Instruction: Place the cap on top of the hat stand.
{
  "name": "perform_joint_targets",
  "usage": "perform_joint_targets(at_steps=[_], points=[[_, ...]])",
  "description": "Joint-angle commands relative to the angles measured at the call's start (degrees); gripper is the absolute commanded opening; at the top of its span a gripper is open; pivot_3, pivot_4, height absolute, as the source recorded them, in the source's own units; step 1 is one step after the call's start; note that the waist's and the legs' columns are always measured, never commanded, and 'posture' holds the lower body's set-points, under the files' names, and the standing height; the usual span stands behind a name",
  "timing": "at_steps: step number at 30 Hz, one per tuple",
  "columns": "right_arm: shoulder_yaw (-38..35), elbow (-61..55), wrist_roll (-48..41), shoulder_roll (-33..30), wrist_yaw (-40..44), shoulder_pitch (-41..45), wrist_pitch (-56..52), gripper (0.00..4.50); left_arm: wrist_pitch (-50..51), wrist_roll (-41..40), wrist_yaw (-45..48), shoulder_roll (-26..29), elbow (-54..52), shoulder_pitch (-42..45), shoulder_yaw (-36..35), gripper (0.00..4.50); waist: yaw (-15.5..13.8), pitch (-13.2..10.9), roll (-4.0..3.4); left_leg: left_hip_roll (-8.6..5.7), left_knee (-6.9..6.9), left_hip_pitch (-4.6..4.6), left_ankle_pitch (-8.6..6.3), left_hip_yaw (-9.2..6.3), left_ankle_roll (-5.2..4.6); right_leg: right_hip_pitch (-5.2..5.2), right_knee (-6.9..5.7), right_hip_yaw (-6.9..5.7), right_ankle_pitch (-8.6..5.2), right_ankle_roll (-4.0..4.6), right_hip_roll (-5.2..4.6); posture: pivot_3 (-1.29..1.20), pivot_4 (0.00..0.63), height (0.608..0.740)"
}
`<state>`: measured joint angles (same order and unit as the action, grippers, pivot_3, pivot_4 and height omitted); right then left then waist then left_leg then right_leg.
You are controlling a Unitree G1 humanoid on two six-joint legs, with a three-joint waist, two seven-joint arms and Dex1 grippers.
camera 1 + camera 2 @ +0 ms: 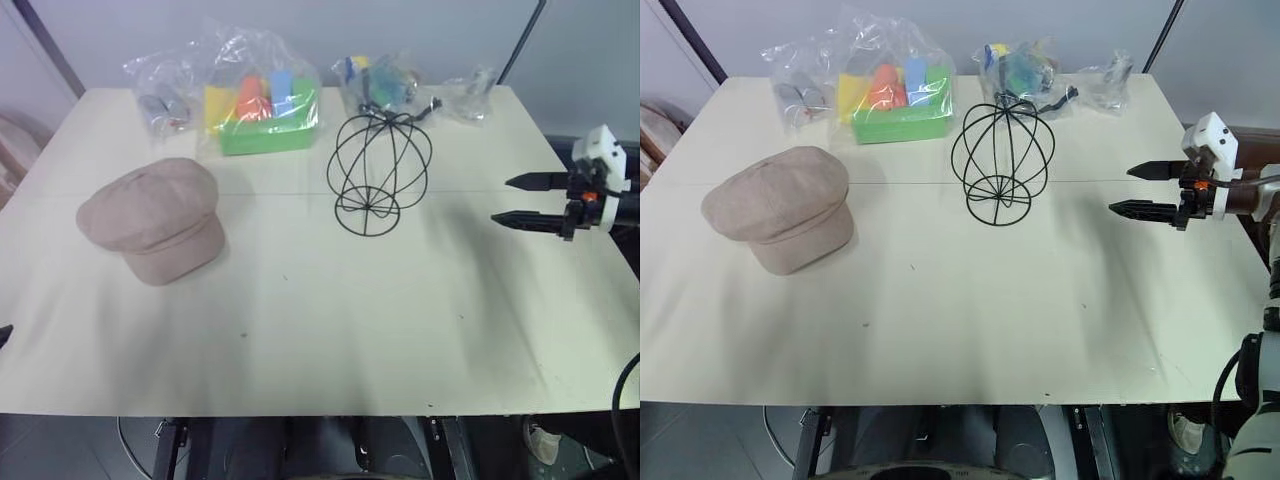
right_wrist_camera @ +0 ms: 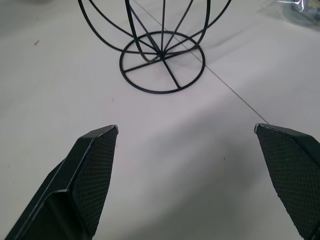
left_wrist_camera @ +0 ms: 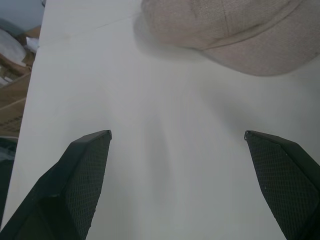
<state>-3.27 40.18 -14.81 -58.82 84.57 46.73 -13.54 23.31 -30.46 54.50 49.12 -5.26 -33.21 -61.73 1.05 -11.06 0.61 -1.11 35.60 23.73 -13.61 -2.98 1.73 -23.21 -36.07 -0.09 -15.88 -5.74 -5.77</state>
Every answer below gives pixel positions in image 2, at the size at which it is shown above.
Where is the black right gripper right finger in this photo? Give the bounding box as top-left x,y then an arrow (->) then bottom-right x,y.
253,122 -> 320,240

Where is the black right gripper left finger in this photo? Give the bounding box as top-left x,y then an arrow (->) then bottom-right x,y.
4,124 -> 119,240

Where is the clear plastic bag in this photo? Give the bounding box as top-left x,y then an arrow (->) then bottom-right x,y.
259,0 -> 320,29

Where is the black wire basket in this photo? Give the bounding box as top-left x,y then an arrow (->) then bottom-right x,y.
77,0 -> 233,95

